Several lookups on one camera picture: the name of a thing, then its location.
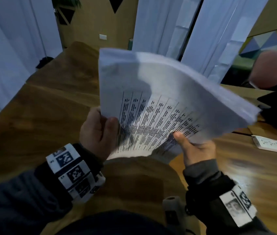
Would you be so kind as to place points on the colourful triangle patterned panel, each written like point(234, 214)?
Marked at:
point(268, 44)

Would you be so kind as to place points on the white marker wristband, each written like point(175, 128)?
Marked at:
point(238, 205)
point(70, 168)

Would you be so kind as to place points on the black floor object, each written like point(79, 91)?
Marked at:
point(45, 62)

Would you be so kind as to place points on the person's left hand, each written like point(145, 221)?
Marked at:
point(94, 137)

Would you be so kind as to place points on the pile of printed white papers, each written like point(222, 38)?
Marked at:
point(165, 95)

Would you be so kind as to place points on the person's right forearm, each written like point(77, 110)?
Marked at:
point(221, 200)

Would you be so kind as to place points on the green potted plant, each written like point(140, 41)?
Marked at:
point(67, 1)

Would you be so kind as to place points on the person's dark clothed torso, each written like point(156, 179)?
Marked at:
point(114, 223)

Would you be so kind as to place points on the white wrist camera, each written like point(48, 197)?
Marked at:
point(94, 188)
point(174, 212)

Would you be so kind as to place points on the white power strip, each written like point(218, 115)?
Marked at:
point(269, 143)

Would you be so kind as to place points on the teal cylinder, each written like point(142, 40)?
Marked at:
point(130, 44)

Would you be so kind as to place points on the white wall outlet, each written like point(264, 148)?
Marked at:
point(103, 37)

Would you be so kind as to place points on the person's right hand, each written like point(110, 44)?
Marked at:
point(197, 151)

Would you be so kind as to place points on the white curtain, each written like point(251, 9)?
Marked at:
point(221, 34)
point(6, 53)
point(158, 24)

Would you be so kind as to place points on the person's left forearm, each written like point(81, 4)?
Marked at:
point(13, 200)

